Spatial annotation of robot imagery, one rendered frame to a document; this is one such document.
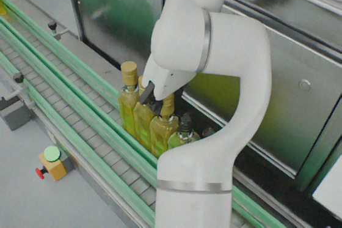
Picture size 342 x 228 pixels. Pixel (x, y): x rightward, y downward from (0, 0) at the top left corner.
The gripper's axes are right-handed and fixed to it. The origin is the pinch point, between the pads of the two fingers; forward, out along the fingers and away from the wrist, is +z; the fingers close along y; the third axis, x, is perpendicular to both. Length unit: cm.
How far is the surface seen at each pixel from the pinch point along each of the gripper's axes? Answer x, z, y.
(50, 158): -18.0, 36.7, 20.6
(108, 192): 2.0, 28.2, 15.2
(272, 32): 8.0, -18.8, -12.4
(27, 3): -93, 53, -11
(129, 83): -9.3, 5.2, 1.2
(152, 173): 6.8, 18.5, 6.1
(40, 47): -61, 44, -1
